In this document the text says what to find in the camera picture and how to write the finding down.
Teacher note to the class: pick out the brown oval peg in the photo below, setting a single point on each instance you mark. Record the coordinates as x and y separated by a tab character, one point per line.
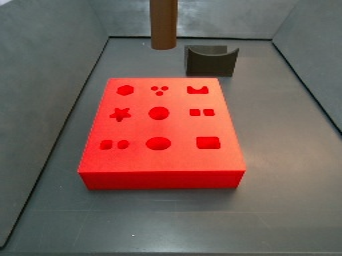
164	17

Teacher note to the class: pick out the red shape sorter block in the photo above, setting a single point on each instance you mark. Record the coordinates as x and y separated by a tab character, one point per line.
162	135

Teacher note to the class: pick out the dark grey curved block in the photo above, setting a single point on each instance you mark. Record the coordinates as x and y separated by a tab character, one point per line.
210	60

